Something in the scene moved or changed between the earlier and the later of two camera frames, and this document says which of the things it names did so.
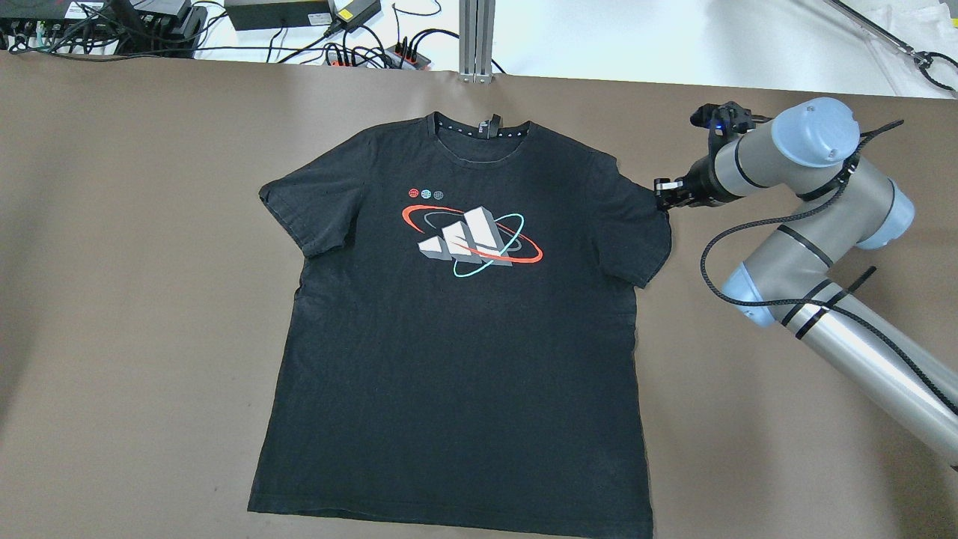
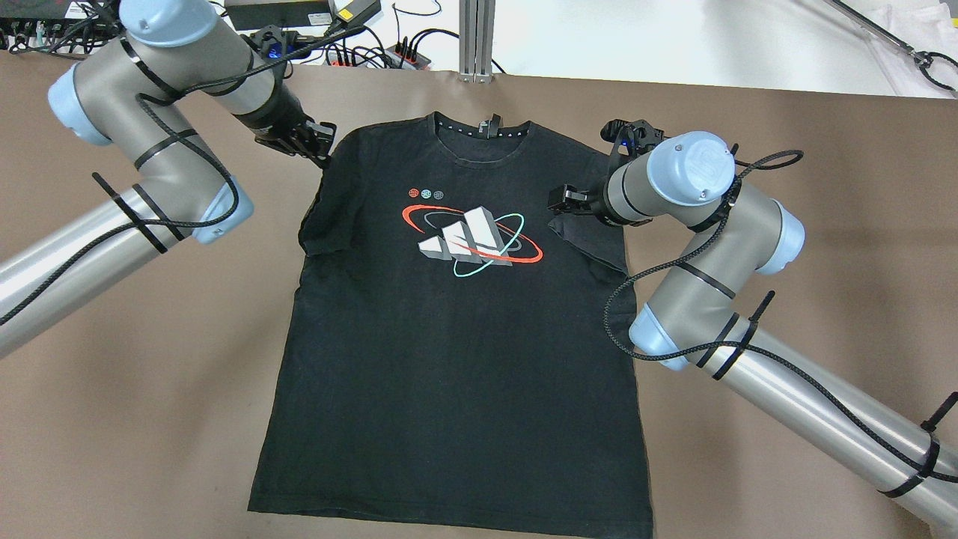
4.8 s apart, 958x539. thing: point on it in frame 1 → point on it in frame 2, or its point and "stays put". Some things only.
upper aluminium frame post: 477,19 stays put
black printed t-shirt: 460,346 stays put
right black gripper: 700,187 → 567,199
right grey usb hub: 400,57 stays put
